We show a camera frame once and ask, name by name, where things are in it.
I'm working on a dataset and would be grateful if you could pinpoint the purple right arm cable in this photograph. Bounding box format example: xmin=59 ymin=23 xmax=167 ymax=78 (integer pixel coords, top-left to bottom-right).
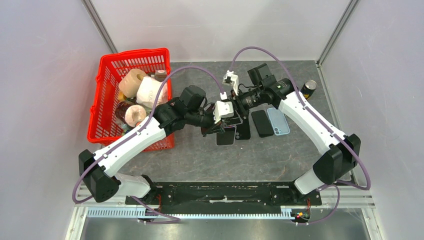
xmin=230 ymin=46 xmax=372 ymax=227

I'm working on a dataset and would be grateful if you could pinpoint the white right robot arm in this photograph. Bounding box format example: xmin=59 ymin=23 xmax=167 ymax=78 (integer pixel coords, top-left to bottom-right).
xmin=223 ymin=63 xmax=361 ymax=205

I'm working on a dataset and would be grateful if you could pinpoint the red plastic shopping basket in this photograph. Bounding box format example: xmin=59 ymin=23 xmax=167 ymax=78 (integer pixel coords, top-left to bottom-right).
xmin=87 ymin=47 xmax=172 ymax=146

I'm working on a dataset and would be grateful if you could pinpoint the black phone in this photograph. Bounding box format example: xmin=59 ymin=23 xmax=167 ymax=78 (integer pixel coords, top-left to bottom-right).
xmin=235 ymin=118 xmax=251 ymax=141

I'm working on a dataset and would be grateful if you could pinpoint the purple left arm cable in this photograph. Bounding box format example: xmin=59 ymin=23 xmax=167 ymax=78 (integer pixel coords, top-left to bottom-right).
xmin=71 ymin=64 xmax=229 ymax=225

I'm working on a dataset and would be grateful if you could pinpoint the black smartphone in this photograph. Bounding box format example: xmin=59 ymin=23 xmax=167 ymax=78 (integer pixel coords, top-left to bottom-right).
xmin=251 ymin=110 xmax=274 ymax=138

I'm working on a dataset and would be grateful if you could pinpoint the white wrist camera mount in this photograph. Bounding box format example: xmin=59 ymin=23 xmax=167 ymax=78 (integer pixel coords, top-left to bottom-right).
xmin=213 ymin=92 xmax=234 ymax=124
xmin=222 ymin=70 xmax=239 ymax=96

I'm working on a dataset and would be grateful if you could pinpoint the aluminium frame post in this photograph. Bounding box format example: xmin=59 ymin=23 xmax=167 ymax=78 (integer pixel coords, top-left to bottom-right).
xmin=316 ymin=0 xmax=360 ymax=68

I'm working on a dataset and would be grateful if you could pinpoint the beige toilet paper roll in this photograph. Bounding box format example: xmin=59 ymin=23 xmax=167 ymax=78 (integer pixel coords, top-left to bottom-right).
xmin=118 ymin=68 xmax=147 ymax=98

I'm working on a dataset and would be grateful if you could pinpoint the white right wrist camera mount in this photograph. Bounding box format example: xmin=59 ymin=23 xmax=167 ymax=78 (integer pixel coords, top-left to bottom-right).
xmin=222 ymin=70 xmax=239 ymax=96

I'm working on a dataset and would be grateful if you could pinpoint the white paper bag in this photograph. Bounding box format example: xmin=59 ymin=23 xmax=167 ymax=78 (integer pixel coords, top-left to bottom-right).
xmin=136 ymin=76 xmax=168 ymax=109

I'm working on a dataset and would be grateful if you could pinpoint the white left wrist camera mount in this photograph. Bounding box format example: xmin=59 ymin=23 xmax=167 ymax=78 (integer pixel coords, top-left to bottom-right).
xmin=213 ymin=92 xmax=234 ymax=124

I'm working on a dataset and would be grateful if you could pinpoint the light blue phone case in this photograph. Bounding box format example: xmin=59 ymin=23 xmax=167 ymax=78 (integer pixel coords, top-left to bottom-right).
xmin=266 ymin=107 xmax=291 ymax=136

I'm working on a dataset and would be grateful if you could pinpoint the white cable duct rail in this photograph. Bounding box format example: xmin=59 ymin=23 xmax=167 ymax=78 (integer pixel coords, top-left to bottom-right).
xmin=87 ymin=206 xmax=295 ymax=220

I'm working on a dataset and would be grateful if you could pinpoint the instant noodle bowl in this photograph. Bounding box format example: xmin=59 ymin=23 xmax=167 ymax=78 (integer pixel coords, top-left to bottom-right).
xmin=114 ymin=101 xmax=134 ymax=124

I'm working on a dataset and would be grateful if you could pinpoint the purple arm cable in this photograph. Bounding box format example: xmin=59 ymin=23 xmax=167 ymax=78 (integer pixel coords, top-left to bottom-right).
xmin=230 ymin=46 xmax=372 ymax=227
xmin=71 ymin=64 xmax=229 ymax=225

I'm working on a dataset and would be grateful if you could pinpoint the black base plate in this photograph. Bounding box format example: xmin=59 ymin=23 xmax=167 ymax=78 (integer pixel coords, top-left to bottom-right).
xmin=141 ymin=181 xmax=322 ymax=215

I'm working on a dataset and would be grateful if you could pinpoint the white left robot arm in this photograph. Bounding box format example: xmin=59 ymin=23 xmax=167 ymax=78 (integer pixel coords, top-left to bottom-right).
xmin=76 ymin=85 xmax=235 ymax=204

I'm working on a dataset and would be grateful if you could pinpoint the black and yellow drink can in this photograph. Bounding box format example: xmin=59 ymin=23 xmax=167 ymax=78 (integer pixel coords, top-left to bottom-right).
xmin=300 ymin=79 xmax=317 ymax=100

